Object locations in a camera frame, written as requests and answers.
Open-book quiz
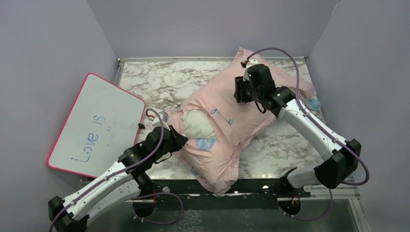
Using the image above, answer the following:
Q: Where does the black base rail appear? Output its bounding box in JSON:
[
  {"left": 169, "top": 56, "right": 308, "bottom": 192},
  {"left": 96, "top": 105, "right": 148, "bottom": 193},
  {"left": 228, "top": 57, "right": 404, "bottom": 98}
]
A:
[{"left": 125, "top": 177, "right": 311, "bottom": 212}]

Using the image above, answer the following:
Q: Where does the white pillow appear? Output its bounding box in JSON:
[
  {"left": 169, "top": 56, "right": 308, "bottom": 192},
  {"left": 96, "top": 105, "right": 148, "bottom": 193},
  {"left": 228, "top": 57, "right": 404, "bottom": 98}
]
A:
[{"left": 181, "top": 109, "right": 217, "bottom": 139}]

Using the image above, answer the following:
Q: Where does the pink-framed whiteboard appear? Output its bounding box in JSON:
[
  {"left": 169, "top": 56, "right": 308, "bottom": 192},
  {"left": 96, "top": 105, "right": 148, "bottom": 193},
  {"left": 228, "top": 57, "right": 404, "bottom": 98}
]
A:
[{"left": 46, "top": 73, "right": 146, "bottom": 177}]

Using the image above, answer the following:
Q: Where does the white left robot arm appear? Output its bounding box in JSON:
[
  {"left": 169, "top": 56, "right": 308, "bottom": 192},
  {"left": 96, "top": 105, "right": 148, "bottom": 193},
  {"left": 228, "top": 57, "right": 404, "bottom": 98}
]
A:
[{"left": 48, "top": 126, "right": 188, "bottom": 232}]

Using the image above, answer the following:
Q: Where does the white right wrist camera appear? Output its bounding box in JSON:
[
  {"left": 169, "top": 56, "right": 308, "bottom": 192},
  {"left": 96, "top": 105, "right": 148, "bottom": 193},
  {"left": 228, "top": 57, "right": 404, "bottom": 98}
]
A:
[{"left": 240, "top": 58, "right": 259, "bottom": 69}]

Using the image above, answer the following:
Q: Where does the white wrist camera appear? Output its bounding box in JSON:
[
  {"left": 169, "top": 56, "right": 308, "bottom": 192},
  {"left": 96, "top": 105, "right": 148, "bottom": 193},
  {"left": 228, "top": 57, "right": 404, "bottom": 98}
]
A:
[
  {"left": 150, "top": 111, "right": 170, "bottom": 130},
  {"left": 240, "top": 58, "right": 259, "bottom": 69}
]

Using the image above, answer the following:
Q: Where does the blue plastic object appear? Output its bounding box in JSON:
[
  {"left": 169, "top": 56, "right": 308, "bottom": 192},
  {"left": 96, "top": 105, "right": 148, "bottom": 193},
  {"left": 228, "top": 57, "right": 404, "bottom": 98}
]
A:
[{"left": 306, "top": 98, "right": 322, "bottom": 111}]

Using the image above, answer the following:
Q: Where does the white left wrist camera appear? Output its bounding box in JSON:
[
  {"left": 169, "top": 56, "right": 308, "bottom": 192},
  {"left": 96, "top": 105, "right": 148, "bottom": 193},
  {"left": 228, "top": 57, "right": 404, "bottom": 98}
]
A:
[{"left": 150, "top": 111, "right": 170, "bottom": 130}]

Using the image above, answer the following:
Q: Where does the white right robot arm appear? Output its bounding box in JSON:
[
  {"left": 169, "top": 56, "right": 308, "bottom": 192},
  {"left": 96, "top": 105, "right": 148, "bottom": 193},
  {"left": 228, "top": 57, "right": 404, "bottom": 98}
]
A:
[{"left": 234, "top": 64, "right": 361, "bottom": 197}]

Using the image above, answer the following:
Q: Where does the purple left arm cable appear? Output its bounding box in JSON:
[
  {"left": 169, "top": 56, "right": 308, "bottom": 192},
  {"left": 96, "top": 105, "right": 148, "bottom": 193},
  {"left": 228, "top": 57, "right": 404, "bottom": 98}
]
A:
[{"left": 48, "top": 108, "right": 184, "bottom": 232}]

